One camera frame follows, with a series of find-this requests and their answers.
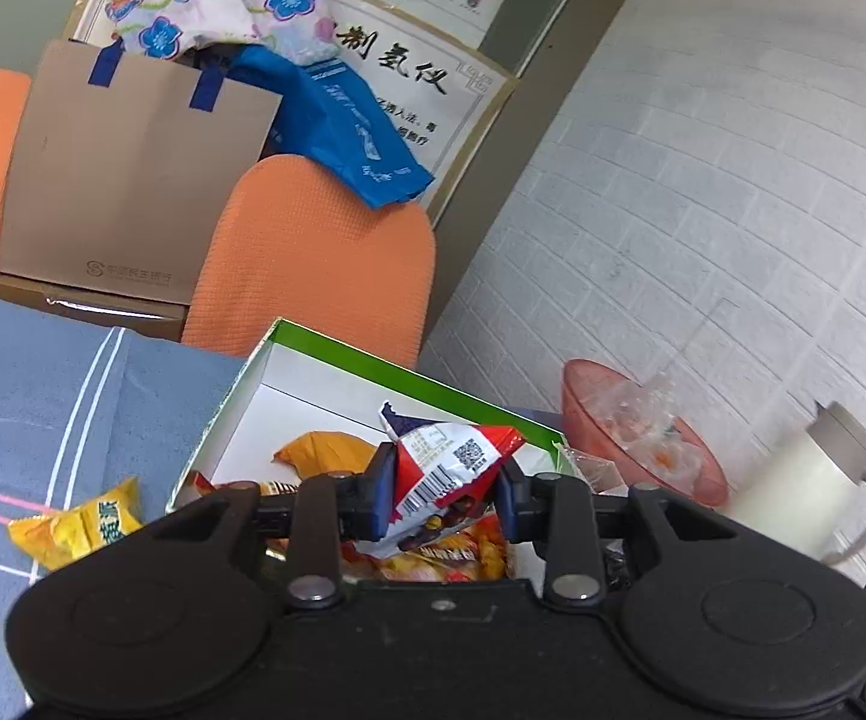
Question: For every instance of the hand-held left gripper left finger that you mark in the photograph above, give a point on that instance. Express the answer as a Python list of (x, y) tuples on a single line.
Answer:
[(380, 491)]

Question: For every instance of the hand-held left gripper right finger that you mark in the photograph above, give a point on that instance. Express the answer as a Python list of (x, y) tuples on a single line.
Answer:
[(504, 502)]

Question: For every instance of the red white nut packet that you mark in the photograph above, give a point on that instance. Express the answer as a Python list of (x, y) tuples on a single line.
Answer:
[(440, 457)]

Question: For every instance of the green cardboard box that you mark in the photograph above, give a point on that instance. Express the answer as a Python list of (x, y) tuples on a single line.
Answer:
[(305, 405)]

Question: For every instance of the yellow snack packet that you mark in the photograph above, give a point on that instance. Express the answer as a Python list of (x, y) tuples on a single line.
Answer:
[(65, 532)]

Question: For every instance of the orange snack packet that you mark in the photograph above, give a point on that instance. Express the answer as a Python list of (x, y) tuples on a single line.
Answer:
[(328, 454)]

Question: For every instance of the pink plastic bowl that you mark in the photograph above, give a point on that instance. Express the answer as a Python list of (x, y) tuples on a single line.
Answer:
[(590, 420)]

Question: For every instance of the white thermos jug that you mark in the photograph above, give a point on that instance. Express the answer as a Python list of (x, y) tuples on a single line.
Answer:
[(793, 487)]

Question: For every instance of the clear plastic wrappers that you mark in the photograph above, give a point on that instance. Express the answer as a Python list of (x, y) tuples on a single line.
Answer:
[(650, 420)]

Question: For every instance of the blue plastic bag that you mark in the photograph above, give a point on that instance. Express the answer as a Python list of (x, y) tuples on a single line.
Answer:
[(343, 135)]

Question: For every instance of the blue striped tablecloth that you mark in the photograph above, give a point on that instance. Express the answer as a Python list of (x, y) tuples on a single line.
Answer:
[(27, 405)]

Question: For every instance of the white calligraphy poster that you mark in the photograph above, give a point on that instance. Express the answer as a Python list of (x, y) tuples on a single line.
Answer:
[(433, 75)]

